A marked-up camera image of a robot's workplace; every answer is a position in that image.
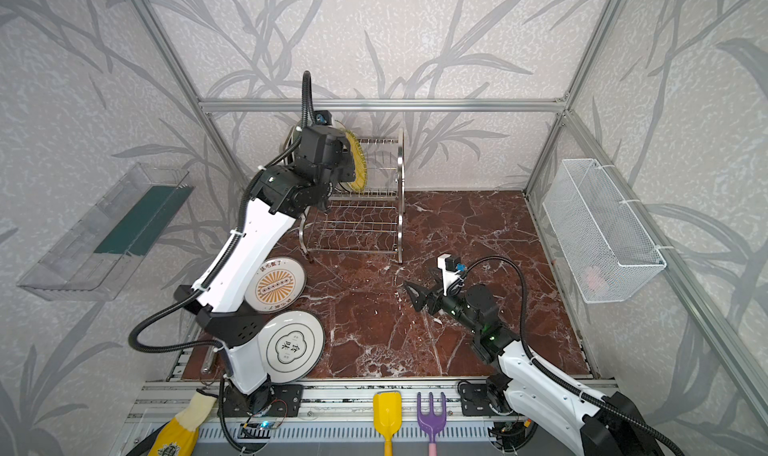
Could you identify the steel dish rack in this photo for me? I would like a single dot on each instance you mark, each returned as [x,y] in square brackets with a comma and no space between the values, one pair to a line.
[367,222]

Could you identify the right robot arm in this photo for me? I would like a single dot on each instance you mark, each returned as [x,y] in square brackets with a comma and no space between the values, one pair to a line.
[585,420]

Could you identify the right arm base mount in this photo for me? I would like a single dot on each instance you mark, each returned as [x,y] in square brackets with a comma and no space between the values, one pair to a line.
[475,401]

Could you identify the orange sunburst plate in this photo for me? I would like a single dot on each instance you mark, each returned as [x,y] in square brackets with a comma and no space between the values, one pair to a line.
[276,285]

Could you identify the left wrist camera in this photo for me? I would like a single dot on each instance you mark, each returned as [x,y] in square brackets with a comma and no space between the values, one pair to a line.
[322,117]

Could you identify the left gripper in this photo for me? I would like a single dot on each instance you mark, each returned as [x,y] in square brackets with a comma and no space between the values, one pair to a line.
[335,154]

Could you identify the clear plastic wall shelf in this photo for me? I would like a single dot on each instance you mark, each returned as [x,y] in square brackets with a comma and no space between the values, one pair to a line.
[95,259]

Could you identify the white plate black emblem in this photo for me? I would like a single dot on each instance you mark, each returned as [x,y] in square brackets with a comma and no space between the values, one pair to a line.
[291,345]

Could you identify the yellow green woven plate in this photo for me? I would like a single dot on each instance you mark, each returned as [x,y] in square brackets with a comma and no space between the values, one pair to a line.
[361,170]

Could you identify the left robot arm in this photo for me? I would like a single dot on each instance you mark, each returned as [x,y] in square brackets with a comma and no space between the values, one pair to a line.
[275,197]

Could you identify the purple toy fork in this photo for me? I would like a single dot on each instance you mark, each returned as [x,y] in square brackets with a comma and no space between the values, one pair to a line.
[432,423]

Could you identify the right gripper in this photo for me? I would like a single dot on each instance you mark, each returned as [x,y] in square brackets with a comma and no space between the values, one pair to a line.
[438,298]

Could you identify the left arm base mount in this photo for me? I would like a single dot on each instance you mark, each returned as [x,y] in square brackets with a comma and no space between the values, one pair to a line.
[275,401]

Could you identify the yellow banana toy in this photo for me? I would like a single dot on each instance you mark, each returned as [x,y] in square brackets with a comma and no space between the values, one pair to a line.
[179,436]

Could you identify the white wire mesh basket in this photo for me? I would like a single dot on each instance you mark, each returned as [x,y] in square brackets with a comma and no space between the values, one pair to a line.
[608,250]

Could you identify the yellow toy shovel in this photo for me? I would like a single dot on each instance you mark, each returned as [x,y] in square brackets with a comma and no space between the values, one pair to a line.
[387,410]

